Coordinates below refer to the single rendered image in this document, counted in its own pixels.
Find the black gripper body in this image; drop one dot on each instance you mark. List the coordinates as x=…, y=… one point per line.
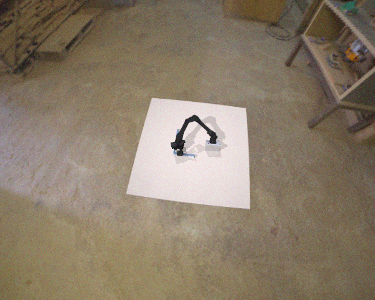
x=180, y=152

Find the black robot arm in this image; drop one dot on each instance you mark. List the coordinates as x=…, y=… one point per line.
x=179, y=142

